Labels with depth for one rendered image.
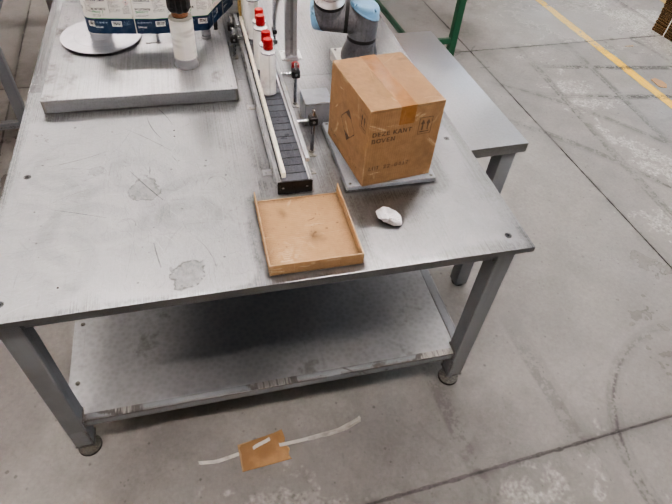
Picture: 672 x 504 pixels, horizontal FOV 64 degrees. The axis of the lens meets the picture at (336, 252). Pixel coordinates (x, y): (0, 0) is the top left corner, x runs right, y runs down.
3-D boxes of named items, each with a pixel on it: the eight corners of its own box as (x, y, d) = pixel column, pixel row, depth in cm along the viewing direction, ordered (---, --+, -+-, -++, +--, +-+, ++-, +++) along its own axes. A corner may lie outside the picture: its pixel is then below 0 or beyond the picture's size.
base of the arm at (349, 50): (335, 50, 222) (337, 27, 215) (368, 46, 226) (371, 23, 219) (348, 69, 213) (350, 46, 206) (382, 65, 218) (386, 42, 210)
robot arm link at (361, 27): (376, 43, 209) (382, 9, 198) (342, 40, 208) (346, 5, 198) (376, 29, 217) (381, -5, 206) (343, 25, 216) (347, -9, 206)
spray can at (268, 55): (261, 89, 196) (258, 35, 181) (275, 88, 197) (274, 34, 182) (263, 97, 193) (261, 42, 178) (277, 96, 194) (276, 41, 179)
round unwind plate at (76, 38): (64, 22, 222) (63, 19, 221) (141, 19, 228) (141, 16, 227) (56, 58, 202) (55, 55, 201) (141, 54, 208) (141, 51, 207)
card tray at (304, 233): (254, 202, 162) (253, 192, 159) (337, 192, 167) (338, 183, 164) (269, 276, 142) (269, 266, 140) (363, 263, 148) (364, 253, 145)
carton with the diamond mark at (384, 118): (327, 133, 185) (332, 59, 166) (389, 122, 192) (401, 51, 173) (361, 187, 167) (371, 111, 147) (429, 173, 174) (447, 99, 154)
